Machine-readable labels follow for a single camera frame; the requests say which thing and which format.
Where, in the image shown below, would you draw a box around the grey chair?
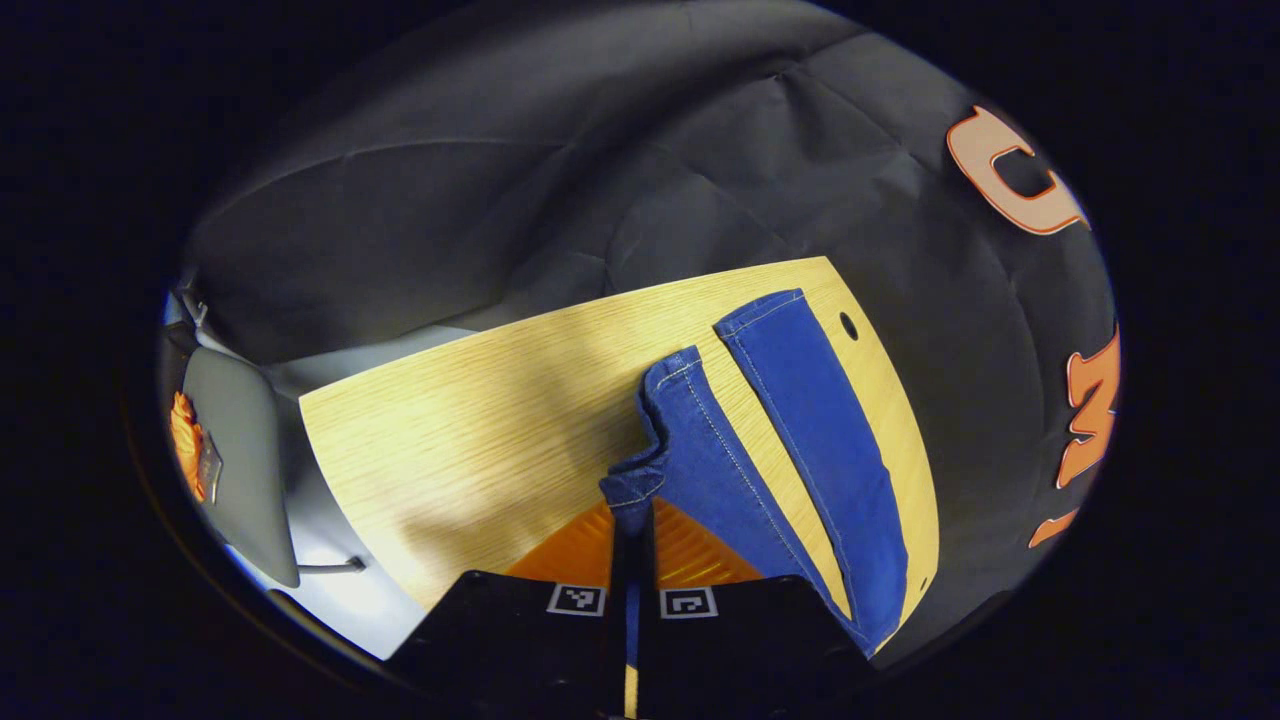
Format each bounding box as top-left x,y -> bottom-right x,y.
158,288 -> 368,591

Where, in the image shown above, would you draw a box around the orange ribbed object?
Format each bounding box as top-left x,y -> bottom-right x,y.
167,390 -> 224,506

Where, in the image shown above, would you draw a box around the blue jeans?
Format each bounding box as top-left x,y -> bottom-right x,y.
598,288 -> 912,669

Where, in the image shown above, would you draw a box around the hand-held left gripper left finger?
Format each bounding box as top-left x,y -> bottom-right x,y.
386,499 -> 633,720

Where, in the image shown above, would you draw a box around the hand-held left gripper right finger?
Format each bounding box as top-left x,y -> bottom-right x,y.
637,497 -> 873,720

